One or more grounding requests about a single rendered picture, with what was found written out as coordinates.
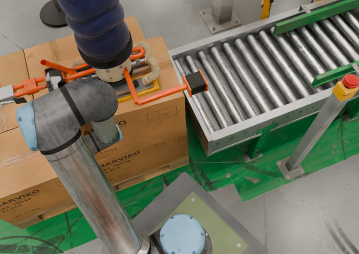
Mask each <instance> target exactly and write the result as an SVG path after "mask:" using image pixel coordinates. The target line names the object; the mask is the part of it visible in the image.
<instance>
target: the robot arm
mask: <svg viewBox="0 0 359 254"><path fill-rule="evenodd" d="M60 81H61V77H60V76H52V77H51V76H50V74H49V72H48V73H47V75H46V82H47V86H48V90H49V93H47V94H45V95H42V96H40V97H38V98H36V99H34V100H30V102H28V103H26V104H24V105H22V106H21V107H19V108H18V109H17V111H16V118H17V122H18V125H19V128H20V130H21V133H22V135H23V137H24V139H25V141H26V143H27V145H28V147H29V148H30V149H31V151H37V150H38V149H39V151H40V152H41V154H42V155H44V156H45V158H46V159H47V161H48V162H49V164H50V165H51V167H52V168H53V170H54V171H55V173H56V174H57V176H58V178H59V179H60V181H61V182H62V184H63V185H64V187H65V188H66V190H67V191H68V193H69V194H70V196H71V198H72V199H73V201H74V202H75V204H76V205H77V207H78V208H79V209H80V211H81V212H82V214H83V216H84V217H85V219H86V220H87V222H88V223H89V225H90V226H91V228H92V229H93V231H94V232H95V234H96V235H97V237H98V238H99V240H100V241H101V243H102V245H103V246H104V248H105V249H106V251H107V252H108V254H207V251H208V246H207V241H206V238H205V233H204V230H203V228H202V226H201V224H200V223H199V221H198V220H197V219H196V218H194V217H192V216H190V215H188V214H176V215H173V216H172V217H170V218H168V219H167V220H166V221H165V223H164V224H163V225H162V227H161V228H160V229H159V230H157V231H156V232H154V233H153V234H151V235H150V236H148V237H147V236H146V235H145V234H144V233H141V232H138V231H137V230H136V228H135V226H134V224H133V223H132V221H131V219H130V218H129V216H128V214H127V212H126V211H125V209H124V207H123V205H122V204H121V202H120V200H119V198H118V196H117V195H116V193H115V191H114V189H113V188H112V186H111V184H110V182H109V181H108V179H107V177H106V175H105V174H104V172H103V170H102V168H101V167H100V165H99V163H98V161H97V159H96V158H95V156H94V155H95V154H97V153H99V152H100V151H102V150H104V149H106V148H108V147H110V146H111V145H113V144H115V143H118V142H119V141H120V140H122V138H123V136H122V133H121V131H120V129H119V127H118V125H117V124H116V121H115V113H116V111H117V108H118V96H117V93H116V91H115V90H114V88H113V87H112V86H111V85H109V84H108V83H106V82H104V81H102V80H97V79H82V80H77V81H73V82H70V83H67V84H65V85H64V86H62V87H59V88H58V83H59V82H60ZM52 84H53V85H52ZM89 122H90V123H91V125H92V127H93V129H94V132H92V133H90V134H88V135H86V136H84V137H83V135H82V132H81V130H80V127H82V126H83V125H85V124H87V123H89Z"/></svg>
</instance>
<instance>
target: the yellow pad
mask: <svg viewBox="0 0 359 254"><path fill-rule="evenodd" d="M145 76H146V74H145V75H142V76H139V77H136V78H133V79H131V80H132V82H133V84H134V87H135V89H136V93H137V95H138V97H139V96H143V95H145V94H148V93H151V92H154V91H157V90H159V89H160V87H159V85H158V82H157V80H156V79H155V80H154V81H152V82H151V83H150V84H148V85H145V84H143V82H142V78H143V77H145ZM130 99H133V97H132V94H131V92H127V93H124V94H121V95H118V104H119V103H122V102H125V101H128V100H130Z"/></svg>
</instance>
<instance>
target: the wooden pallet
mask: <svg viewBox="0 0 359 254"><path fill-rule="evenodd" d="M187 164H189V155H188V156H186V157H184V158H181V159H178V160H176V161H173V162H171V163H168V164H165V165H163V166H160V167H158V168H155V169H153V170H150V171H147V172H145V173H142V174H140V175H137V176H135V177H132V178H130V179H127V180H124V181H121V182H119V183H116V184H114V185H112V188H113V189H114V191H115V193H116V192H118V191H120V190H123V189H126V188H129V187H131V186H134V185H136V184H139V183H141V182H144V181H146V180H149V179H151V178H154V177H156V176H159V175H162V174H164V173H167V172H169V171H172V170H175V169H177V168H179V167H182V166H185V165H187ZM75 208H77V205H76V204H75V202H74V201H70V202H67V203H65V204H62V205H59V206H57V207H54V208H52V209H49V210H47V211H44V212H41V213H39V214H36V215H34V216H31V217H29V218H26V219H24V220H20V221H18V222H15V223H13V224H12V225H14V226H17V227H19V228H21V229H24V228H26V227H29V226H31V225H34V224H36V223H39V222H41V221H44V220H46V219H49V218H52V217H55V216H57V215H59V214H62V213H64V212H67V211H70V210H72V209H75Z"/></svg>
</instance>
